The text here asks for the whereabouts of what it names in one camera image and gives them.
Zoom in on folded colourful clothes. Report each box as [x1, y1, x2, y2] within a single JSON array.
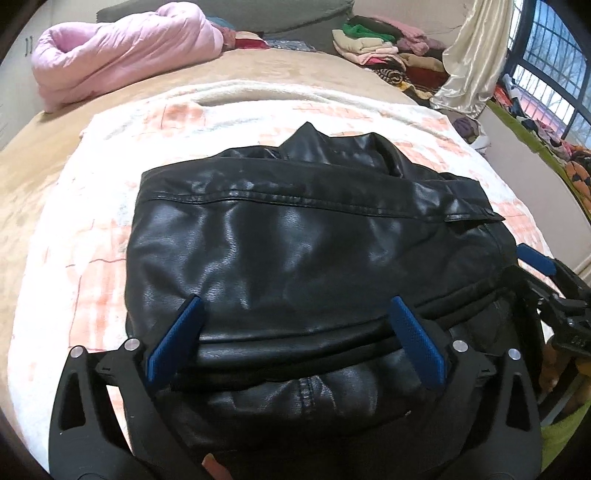
[[205, 16, 320, 51]]

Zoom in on black leather jacket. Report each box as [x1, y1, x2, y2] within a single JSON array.
[[124, 121, 522, 468]]

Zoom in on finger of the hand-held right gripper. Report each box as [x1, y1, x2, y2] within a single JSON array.
[[516, 243, 580, 289], [501, 264, 548, 308]]

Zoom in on grey headboard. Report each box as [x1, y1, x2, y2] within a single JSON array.
[[96, 0, 355, 52]]

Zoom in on scattered clothes on windowsill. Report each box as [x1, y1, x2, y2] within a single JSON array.
[[492, 74, 591, 197]]

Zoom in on person's green garment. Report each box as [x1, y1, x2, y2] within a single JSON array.
[[541, 405, 591, 468]]

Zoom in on green windowsill mat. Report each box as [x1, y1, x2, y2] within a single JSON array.
[[487, 99, 591, 220]]

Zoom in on person's left hand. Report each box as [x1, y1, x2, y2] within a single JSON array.
[[202, 453, 234, 480]]

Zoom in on pile of mixed clothes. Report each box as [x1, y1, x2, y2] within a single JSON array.
[[332, 15, 452, 106]]

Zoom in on barred window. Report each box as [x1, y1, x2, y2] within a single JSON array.
[[505, 0, 591, 151]]

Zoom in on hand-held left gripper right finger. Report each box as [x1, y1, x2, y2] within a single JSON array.
[[389, 295, 542, 480]]

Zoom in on cream satin curtain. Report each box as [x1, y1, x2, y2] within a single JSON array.
[[429, 0, 515, 116]]

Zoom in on pink quilt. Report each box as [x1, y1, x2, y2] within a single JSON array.
[[31, 2, 225, 113]]

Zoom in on white wardrobe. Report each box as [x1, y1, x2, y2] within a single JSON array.
[[0, 18, 51, 148]]

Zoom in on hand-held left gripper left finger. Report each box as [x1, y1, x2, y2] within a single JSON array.
[[47, 294, 206, 480]]

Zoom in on white and orange plaid blanket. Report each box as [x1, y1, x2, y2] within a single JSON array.
[[11, 79, 557, 464]]

